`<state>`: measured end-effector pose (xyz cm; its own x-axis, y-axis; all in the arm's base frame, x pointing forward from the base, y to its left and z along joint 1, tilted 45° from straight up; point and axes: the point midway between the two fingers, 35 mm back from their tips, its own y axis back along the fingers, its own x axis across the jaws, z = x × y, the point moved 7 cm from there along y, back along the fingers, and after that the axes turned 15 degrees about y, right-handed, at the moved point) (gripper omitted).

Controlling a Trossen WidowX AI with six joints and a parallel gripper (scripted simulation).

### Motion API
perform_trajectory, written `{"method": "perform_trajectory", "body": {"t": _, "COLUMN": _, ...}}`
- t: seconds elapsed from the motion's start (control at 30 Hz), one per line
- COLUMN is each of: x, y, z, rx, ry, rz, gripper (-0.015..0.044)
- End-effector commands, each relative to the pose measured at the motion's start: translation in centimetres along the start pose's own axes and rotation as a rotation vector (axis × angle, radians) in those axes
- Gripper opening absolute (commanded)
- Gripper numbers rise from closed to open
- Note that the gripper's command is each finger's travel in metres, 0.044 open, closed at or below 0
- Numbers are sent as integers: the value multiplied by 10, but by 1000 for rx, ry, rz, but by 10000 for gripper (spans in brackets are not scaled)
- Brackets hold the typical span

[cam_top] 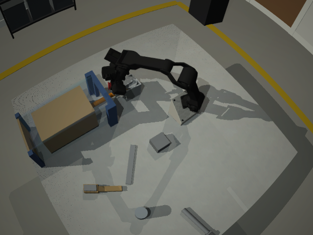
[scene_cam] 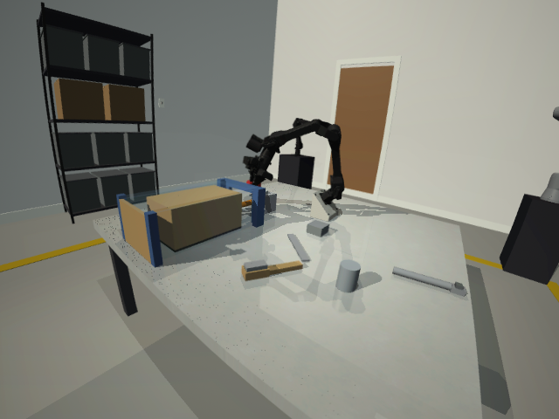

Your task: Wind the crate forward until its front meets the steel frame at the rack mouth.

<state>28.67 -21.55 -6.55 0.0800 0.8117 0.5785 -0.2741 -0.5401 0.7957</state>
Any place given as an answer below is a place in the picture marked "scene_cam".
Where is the clear-panelled guard cubby with blue frame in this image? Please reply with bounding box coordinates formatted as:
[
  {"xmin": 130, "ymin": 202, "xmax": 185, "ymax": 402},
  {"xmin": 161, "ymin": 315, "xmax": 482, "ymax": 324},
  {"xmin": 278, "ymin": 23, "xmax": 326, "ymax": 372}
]
[{"xmin": 116, "ymin": 178, "xmax": 262, "ymax": 267}]

